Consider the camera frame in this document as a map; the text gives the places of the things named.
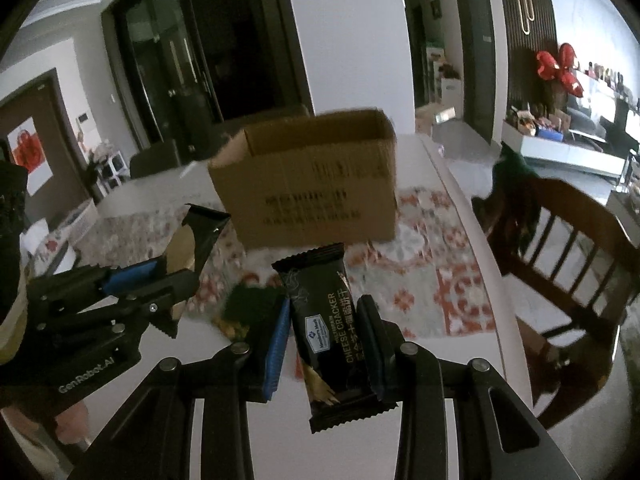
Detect red wall poster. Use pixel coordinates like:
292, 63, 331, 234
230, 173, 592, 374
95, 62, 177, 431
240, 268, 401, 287
7, 116, 55, 196

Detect dark wooden door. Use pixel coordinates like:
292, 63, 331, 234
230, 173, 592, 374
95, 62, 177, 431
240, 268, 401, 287
454, 0, 502, 146

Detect green snack packet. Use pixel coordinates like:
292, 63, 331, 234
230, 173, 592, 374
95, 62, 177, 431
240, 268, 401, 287
212, 285, 281, 343

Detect black framed glass door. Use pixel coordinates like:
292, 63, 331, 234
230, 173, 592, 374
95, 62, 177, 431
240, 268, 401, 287
102, 0, 226, 148

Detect black and gold snack packet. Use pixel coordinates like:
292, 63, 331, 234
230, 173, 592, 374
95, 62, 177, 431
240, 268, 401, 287
147, 203, 232, 339

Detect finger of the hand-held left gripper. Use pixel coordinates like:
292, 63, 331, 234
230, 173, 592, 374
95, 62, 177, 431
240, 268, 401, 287
37, 269, 199, 341
27, 256, 168, 311

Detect gold loop wall ornament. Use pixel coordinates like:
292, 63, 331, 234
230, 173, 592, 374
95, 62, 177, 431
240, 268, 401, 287
517, 0, 537, 36

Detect white storage basket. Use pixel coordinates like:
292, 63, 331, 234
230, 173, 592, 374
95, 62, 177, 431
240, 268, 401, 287
57, 199, 101, 232

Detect white small stool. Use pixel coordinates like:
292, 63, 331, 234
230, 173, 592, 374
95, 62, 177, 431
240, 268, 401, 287
97, 152, 126, 196

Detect white low cabinet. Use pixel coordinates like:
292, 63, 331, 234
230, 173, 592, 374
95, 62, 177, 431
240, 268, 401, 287
501, 120, 628, 178

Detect dark upholstered chair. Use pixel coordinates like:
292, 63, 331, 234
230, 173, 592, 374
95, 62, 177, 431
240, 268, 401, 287
129, 140, 182, 181

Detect black cracker packet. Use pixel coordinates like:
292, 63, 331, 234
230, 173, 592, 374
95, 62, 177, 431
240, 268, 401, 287
271, 242, 397, 435

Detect brown wooden chair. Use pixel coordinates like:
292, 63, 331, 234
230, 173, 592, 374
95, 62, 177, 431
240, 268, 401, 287
472, 175, 640, 431

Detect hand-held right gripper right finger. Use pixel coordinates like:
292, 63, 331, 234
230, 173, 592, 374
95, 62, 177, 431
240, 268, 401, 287
356, 294, 571, 480

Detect brown cardboard box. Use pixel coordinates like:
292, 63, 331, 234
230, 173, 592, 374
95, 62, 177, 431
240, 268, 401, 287
207, 108, 398, 251

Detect red bow balloon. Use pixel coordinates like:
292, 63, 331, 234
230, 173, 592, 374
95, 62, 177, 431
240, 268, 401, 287
536, 42, 586, 100

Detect patterned table mat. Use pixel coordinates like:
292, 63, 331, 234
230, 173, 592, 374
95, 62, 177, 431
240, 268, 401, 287
75, 187, 498, 341

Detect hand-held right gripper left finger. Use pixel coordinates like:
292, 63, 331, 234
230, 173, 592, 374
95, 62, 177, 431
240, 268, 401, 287
65, 290, 293, 480

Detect dark green cloth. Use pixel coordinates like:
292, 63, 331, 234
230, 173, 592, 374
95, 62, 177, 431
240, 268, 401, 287
490, 147, 543, 261

